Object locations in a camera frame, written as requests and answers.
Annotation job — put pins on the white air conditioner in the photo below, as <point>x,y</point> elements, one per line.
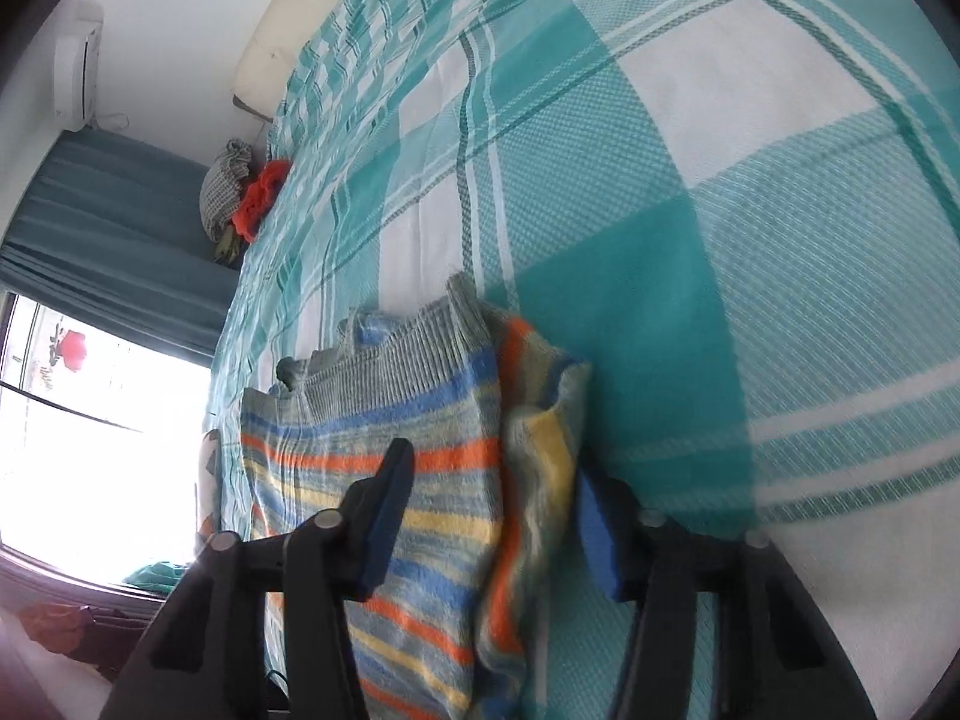
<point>75,64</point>

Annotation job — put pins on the teal curtain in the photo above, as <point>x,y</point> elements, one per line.
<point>112,225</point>

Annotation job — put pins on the striped knit sweater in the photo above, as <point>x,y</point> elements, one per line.
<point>442,420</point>

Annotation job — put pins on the cream pillow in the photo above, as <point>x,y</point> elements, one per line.
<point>300,22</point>

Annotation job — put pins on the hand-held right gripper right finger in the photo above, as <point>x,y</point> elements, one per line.
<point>600,540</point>

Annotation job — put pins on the grey checked cloth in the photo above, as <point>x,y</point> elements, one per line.
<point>221,187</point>

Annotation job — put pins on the red window ornament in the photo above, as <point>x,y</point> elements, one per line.
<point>73,349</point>

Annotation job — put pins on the red cloth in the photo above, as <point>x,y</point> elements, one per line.
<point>259,202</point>

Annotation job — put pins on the beige patterned pillow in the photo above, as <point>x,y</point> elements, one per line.
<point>208,480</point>

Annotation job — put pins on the window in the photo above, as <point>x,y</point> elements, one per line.
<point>90,450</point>

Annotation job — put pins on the teal plaid blanket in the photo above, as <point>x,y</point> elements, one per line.
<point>675,202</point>

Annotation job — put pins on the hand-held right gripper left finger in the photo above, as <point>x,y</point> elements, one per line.
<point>379,532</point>

